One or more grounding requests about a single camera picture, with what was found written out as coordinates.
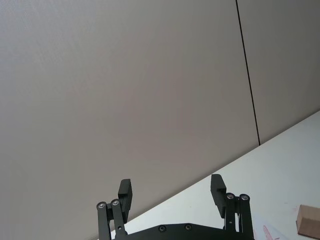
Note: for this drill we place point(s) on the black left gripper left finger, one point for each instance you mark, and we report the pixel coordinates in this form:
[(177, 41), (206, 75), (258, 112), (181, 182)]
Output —
[(123, 200)]

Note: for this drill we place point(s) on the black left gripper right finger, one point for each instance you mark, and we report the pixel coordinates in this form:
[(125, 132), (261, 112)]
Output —
[(231, 210)]

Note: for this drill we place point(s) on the white table cloth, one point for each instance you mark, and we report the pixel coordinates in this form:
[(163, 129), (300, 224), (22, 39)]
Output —
[(250, 190)]

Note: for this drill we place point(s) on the brown cardboard box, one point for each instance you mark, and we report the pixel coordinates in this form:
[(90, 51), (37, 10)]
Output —
[(308, 221)]

